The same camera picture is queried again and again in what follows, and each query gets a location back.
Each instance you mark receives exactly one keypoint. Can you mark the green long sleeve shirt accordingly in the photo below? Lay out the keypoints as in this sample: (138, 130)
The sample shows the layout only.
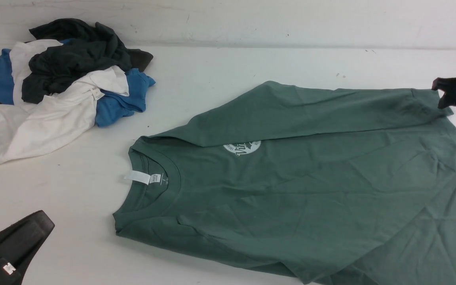
(337, 187)

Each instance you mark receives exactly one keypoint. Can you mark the blue shirt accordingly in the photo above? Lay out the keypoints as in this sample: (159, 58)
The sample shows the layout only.
(111, 107)

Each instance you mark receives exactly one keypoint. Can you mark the white shirt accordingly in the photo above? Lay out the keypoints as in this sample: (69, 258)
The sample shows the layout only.
(30, 130)

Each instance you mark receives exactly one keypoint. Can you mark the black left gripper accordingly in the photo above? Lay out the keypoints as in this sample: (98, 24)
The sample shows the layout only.
(19, 243)

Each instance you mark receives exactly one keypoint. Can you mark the dark grey shirt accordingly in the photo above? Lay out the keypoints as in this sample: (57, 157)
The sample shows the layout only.
(82, 49)

